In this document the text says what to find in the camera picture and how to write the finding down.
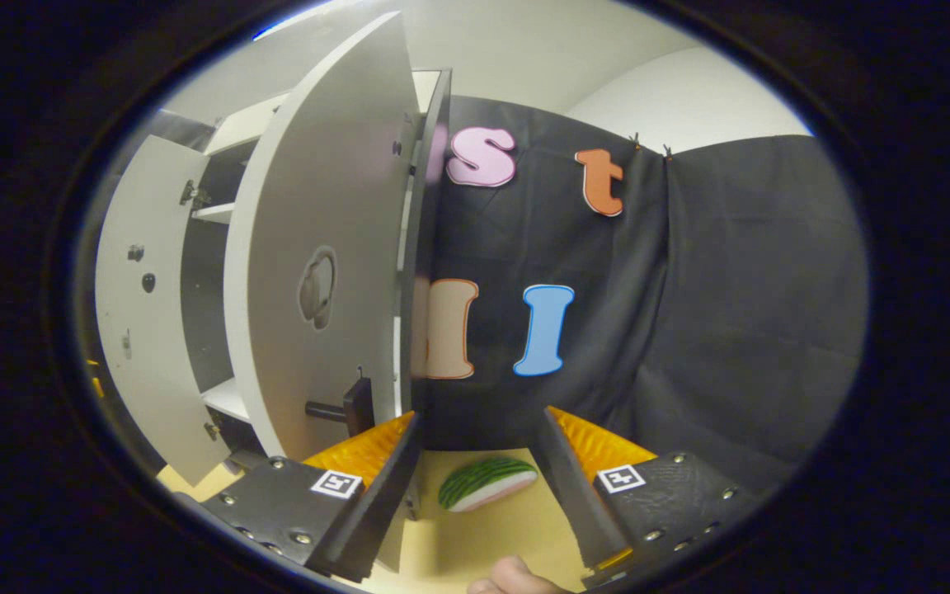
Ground watermelon slice toy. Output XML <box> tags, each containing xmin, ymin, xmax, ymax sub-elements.
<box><xmin>439</xmin><ymin>456</ymin><xmax>539</xmax><ymax>513</ymax></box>

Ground white cabinet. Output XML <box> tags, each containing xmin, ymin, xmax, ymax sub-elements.
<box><xmin>178</xmin><ymin>68</ymin><xmax>453</xmax><ymax>574</ymax></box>

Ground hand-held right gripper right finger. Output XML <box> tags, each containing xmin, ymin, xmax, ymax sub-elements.
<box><xmin>531</xmin><ymin>404</ymin><xmax>760</xmax><ymax>576</ymax></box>

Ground black door handle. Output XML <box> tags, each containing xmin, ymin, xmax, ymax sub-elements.
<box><xmin>304</xmin><ymin>377</ymin><xmax>375</xmax><ymax>438</ymax></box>

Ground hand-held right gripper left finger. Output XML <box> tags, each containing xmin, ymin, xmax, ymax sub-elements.
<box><xmin>201</xmin><ymin>411</ymin><xmax>425</xmax><ymax>582</ymax></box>

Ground white cabinet door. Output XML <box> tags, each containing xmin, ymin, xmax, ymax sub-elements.
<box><xmin>223</xmin><ymin>10</ymin><xmax>422</xmax><ymax>463</ymax></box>
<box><xmin>96</xmin><ymin>134</ymin><xmax>233</xmax><ymax>488</ymax></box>

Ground black backdrop cloth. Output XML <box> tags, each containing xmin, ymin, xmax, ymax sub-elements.
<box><xmin>145</xmin><ymin>107</ymin><xmax>219</xmax><ymax>153</ymax></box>
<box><xmin>421</xmin><ymin>95</ymin><xmax>870</xmax><ymax>496</ymax></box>

